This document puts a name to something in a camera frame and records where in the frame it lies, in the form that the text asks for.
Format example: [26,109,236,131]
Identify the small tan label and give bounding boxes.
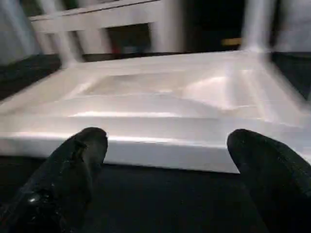
[222,38,243,47]

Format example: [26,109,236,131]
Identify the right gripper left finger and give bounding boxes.
[0,126,109,233]

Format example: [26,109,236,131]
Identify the white plastic table top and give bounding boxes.
[0,50,311,174]

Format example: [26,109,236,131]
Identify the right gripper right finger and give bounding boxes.
[228,128,311,233]

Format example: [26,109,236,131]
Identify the white cabinet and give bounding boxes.
[28,0,186,63]

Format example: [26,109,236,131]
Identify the black mat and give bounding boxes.
[0,52,311,233]

